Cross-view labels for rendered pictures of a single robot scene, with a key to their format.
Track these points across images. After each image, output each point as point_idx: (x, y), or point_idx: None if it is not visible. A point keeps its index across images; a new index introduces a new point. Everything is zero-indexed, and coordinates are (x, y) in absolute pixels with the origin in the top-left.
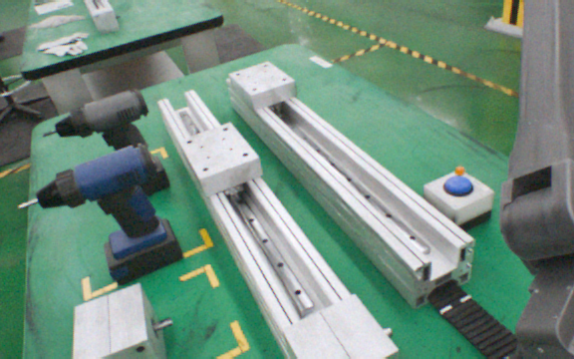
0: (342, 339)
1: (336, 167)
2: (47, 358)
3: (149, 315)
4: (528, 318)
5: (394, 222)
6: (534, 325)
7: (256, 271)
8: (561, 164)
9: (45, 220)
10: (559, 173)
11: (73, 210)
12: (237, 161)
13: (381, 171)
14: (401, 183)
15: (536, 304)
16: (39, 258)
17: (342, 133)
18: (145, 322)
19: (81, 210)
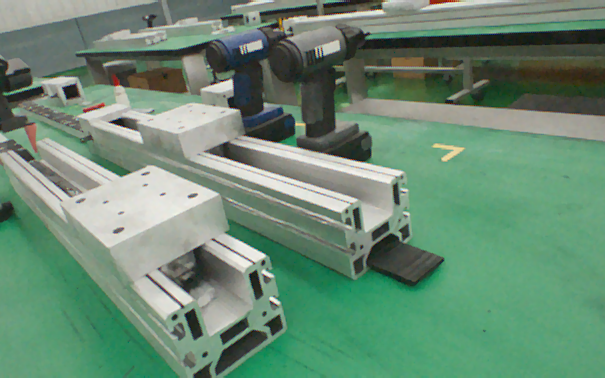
0: (101, 111)
1: (66, 187)
2: (292, 111)
3: (214, 104)
4: (22, 65)
5: (42, 167)
6: (23, 63)
7: (146, 115)
8: None
9: (418, 127)
10: None
11: (398, 137)
12: (158, 116)
13: (23, 170)
14: (15, 166)
15: (16, 66)
16: (372, 119)
17: (29, 296)
18: (205, 92)
19: (387, 140)
